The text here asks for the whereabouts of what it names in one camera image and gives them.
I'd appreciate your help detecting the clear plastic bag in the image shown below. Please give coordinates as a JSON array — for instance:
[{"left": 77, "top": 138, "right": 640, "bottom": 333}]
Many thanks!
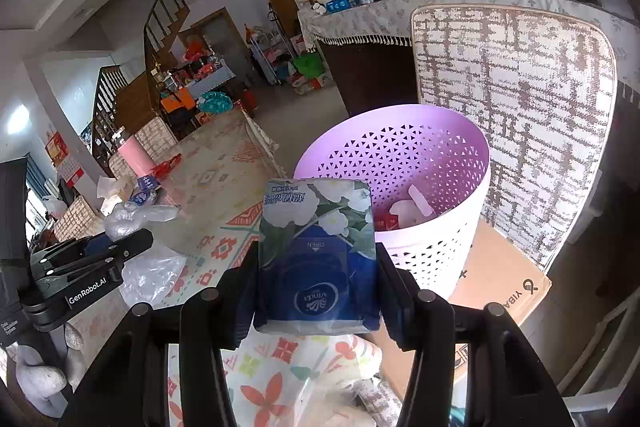
[{"left": 120, "top": 244, "right": 188, "bottom": 308}]

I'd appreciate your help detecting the patterned tablecloth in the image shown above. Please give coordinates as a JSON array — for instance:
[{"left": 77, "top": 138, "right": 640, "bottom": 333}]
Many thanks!
[{"left": 75, "top": 107, "right": 386, "bottom": 427}]

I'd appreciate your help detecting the green plastic bag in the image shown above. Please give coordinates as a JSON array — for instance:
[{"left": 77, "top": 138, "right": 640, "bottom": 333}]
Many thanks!
[{"left": 292, "top": 54, "right": 326, "bottom": 78}]

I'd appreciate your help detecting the pink thermos bottle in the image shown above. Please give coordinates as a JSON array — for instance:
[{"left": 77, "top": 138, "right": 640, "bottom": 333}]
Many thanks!
[{"left": 118, "top": 134, "right": 157, "bottom": 178}]

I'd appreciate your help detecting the white crumpled paper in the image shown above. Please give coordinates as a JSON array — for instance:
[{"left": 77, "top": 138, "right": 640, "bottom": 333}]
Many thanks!
[{"left": 390, "top": 184, "right": 436, "bottom": 228}]

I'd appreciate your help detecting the wooden staircase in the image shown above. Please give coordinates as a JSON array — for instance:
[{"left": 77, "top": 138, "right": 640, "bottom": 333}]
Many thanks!
[{"left": 92, "top": 0, "right": 193, "bottom": 168}]

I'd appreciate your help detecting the red and white packet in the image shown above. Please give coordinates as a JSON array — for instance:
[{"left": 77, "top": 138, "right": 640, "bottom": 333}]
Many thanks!
[{"left": 150, "top": 154, "right": 183, "bottom": 181}]

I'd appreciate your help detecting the blue floral tissue pack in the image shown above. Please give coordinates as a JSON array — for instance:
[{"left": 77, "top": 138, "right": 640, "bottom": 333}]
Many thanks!
[{"left": 252, "top": 178, "right": 383, "bottom": 336}]

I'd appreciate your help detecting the white plastic bag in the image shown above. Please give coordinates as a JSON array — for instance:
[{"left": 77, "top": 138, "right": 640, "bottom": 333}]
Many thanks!
[{"left": 41, "top": 195, "right": 68, "bottom": 220}]

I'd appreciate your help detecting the grey plastic bag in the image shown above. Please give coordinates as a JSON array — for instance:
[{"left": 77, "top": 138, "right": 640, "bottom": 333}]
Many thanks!
[{"left": 103, "top": 202, "right": 181, "bottom": 242}]

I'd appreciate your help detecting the person's left hand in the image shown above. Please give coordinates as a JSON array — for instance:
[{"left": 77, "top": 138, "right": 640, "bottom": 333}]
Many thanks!
[{"left": 14, "top": 321, "right": 86, "bottom": 419}]

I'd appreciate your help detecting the floral sideboard cloth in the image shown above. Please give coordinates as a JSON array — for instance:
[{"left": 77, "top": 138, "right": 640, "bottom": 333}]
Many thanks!
[{"left": 298, "top": 0, "right": 640, "bottom": 48}]

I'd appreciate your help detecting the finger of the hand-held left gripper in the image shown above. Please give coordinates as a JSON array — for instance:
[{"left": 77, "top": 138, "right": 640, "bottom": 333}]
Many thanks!
[
  {"left": 30, "top": 232, "right": 109, "bottom": 267},
  {"left": 37, "top": 228, "right": 154, "bottom": 294}
]

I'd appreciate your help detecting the patterned cushioned chair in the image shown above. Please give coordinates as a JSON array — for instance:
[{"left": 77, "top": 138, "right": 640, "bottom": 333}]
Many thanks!
[
  {"left": 52, "top": 196, "right": 106, "bottom": 243},
  {"left": 107, "top": 117, "right": 179, "bottom": 182}
]

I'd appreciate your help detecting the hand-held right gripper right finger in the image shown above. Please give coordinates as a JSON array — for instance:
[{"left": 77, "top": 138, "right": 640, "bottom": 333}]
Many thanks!
[{"left": 367, "top": 243, "right": 573, "bottom": 427}]

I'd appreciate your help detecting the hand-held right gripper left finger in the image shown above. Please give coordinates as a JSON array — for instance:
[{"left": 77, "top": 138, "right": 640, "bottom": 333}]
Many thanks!
[{"left": 60, "top": 244, "right": 261, "bottom": 427}]

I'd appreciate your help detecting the brown cardboard box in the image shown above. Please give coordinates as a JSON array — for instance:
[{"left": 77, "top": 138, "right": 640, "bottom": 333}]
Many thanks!
[{"left": 370, "top": 217, "right": 553, "bottom": 400}]

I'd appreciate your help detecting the blue printed box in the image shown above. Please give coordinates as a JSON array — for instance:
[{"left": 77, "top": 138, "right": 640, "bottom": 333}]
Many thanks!
[{"left": 129, "top": 174, "right": 162, "bottom": 204}]

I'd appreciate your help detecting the cluttered goods table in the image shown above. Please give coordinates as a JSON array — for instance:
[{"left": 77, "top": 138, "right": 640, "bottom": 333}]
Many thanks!
[{"left": 160, "top": 52, "right": 236, "bottom": 118}]

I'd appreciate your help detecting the red wall calendar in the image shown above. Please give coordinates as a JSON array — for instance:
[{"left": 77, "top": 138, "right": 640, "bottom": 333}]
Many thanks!
[{"left": 45, "top": 132, "right": 83, "bottom": 188}]

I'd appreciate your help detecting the dark wooden sideboard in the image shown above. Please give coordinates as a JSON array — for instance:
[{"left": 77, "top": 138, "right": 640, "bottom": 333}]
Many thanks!
[{"left": 317, "top": 36, "right": 418, "bottom": 118}]

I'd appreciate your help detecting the purple perforated wastebasket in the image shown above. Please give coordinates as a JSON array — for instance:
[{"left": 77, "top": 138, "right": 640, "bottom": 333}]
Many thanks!
[{"left": 292, "top": 104, "right": 492, "bottom": 303}]

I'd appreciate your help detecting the patterned chair back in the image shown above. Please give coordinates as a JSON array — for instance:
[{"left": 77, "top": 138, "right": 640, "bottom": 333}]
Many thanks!
[{"left": 411, "top": 5, "right": 619, "bottom": 269}]

